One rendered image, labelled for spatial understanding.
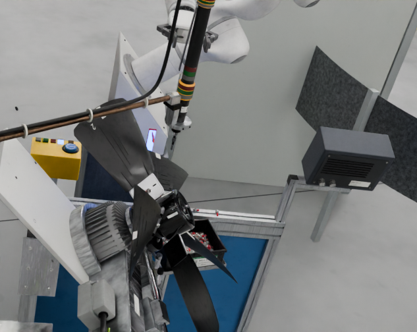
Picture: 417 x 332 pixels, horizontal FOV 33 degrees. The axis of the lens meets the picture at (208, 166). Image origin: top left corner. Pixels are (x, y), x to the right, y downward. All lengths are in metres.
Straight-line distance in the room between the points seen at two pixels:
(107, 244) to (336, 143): 0.91
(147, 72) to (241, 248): 0.74
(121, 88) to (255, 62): 1.50
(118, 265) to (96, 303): 0.17
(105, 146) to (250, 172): 2.48
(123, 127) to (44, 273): 0.44
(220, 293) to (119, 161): 1.09
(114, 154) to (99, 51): 3.59
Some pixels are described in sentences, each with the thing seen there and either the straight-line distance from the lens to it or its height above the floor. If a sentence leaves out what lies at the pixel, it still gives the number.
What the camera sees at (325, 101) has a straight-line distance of 3.87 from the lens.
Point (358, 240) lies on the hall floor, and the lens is 4.22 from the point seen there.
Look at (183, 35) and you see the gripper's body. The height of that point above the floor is 1.64.
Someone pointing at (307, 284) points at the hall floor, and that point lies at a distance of 3.77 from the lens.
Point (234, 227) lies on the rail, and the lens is 2.61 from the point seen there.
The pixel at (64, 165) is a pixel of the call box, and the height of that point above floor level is 1.04.
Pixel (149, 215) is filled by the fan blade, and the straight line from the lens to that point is 1.74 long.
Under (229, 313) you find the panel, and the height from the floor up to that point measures 0.37.
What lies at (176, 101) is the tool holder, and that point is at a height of 1.52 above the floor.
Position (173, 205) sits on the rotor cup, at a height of 1.26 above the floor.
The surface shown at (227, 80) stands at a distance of 3.93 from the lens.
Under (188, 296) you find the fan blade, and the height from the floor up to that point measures 1.05.
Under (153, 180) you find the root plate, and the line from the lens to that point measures 1.95.
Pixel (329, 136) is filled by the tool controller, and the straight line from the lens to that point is 2.46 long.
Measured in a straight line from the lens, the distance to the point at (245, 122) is 4.09.
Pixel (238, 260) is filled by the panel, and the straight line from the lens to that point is 2.74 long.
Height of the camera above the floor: 2.40
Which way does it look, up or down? 33 degrees down
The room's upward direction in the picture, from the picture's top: 15 degrees clockwise
